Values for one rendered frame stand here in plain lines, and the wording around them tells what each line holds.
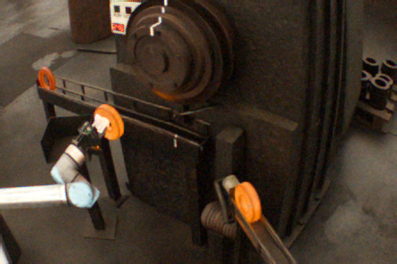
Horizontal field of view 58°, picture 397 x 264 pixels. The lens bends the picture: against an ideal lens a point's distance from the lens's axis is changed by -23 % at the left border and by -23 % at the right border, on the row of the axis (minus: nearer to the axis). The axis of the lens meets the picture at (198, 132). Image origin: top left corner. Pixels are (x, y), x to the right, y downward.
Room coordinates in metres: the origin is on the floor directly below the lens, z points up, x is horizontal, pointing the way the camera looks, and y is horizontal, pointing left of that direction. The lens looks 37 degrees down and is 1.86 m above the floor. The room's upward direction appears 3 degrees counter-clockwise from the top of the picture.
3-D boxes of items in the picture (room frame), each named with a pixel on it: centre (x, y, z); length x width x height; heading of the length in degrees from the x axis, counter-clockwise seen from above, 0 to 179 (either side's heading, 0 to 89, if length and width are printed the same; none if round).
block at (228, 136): (1.37, -0.12, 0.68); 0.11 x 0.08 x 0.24; 143
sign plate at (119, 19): (1.79, 0.28, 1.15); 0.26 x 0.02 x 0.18; 53
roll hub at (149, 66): (1.42, 0.13, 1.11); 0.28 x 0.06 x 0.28; 53
